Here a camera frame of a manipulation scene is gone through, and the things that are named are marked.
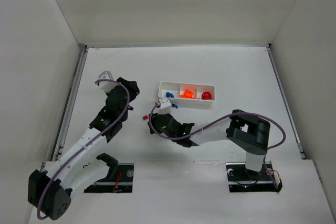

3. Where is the blue ring lego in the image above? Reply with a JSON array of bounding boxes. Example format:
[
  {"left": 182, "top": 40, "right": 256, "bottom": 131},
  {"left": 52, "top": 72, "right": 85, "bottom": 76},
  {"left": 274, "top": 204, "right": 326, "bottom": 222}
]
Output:
[{"left": 166, "top": 92, "right": 174, "bottom": 98}]

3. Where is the orange round lego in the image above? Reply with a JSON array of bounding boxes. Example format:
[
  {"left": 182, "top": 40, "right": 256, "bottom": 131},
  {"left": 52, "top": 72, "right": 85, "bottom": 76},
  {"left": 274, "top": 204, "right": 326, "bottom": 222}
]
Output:
[{"left": 180, "top": 89, "right": 197, "bottom": 99}]

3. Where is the red dome lego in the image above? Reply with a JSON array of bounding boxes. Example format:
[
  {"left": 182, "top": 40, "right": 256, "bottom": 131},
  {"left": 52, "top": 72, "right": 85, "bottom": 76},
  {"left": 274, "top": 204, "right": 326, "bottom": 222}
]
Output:
[{"left": 201, "top": 91, "right": 212, "bottom": 100}]

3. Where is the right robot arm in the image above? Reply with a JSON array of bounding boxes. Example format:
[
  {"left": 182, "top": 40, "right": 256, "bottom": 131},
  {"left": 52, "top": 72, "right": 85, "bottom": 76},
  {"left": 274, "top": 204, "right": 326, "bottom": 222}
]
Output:
[{"left": 148, "top": 110, "right": 270, "bottom": 172}]

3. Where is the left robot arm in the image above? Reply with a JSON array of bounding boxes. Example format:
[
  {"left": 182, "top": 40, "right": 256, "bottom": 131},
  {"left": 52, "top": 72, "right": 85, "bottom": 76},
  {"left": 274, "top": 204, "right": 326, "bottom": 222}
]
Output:
[{"left": 28, "top": 77, "right": 140, "bottom": 220}]

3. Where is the white three-compartment tray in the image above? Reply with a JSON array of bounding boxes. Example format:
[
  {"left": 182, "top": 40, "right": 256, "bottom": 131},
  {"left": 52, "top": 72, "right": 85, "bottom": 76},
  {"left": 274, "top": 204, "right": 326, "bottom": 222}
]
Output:
[{"left": 158, "top": 81, "right": 216, "bottom": 109}]

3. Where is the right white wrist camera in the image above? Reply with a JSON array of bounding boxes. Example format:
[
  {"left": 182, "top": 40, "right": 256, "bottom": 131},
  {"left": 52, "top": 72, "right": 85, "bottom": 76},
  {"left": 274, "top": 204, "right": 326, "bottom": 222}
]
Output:
[{"left": 158, "top": 98, "right": 172, "bottom": 114}]

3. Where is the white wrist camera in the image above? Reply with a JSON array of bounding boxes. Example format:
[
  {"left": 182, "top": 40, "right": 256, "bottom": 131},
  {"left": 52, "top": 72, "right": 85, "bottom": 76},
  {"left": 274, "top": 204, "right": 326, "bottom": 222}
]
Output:
[
  {"left": 95, "top": 71, "right": 117, "bottom": 93},
  {"left": 158, "top": 98, "right": 172, "bottom": 114}
]

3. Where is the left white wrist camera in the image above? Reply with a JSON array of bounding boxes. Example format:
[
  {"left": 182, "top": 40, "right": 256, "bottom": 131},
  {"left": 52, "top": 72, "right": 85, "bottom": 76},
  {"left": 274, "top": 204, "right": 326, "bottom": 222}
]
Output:
[{"left": 95, "top": 71, "right": 117, "bottom": 93}]

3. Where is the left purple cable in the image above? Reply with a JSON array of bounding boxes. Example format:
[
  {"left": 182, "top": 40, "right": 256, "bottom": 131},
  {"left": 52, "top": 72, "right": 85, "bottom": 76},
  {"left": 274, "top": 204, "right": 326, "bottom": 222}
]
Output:
[{"left": 36, "top": 78, "right": 131, "bottom": 220}]

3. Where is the purple cable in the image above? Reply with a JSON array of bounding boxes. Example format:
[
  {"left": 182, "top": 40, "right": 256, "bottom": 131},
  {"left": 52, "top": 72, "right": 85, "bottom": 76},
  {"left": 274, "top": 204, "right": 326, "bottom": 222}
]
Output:
[
  {"left": 36, "top": 78, "right": 131, "bottom": 220},
  {"left": 148, "top": 103, "right": 287, "bottom": 156}
]

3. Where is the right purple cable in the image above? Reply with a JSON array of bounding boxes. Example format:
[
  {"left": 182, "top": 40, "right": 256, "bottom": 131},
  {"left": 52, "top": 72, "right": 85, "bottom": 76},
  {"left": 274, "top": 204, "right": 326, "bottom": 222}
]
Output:
[{"left": 148, "top": 103, "right": 287, "bottom": 156}]

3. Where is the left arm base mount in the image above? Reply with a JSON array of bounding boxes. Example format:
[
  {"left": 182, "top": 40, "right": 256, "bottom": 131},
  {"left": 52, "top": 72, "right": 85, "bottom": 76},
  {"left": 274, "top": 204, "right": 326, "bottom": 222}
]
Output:
[{"left": 83, "top": 153, "right": 134, "bottom": 194}]

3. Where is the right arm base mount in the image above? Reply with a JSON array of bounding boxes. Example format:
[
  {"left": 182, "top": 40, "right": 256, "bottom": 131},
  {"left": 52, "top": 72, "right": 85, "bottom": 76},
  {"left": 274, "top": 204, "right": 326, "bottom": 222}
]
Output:
[{"left": 226, "top": 162, "right": 283, "bottom": 193}]

